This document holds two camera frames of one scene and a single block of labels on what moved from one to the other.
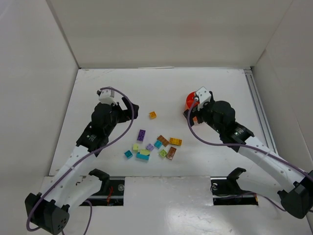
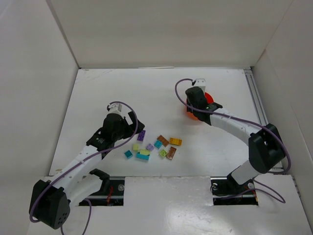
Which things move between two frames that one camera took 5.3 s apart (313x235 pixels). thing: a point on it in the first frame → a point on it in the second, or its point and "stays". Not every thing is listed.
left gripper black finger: [129, 107] → [140, 126]
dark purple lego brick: [141, 135] stays
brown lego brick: [171, 152] stays
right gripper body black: [196, 117] → [193, 93]
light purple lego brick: [150, 147] stays
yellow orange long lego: [175, 141] stays
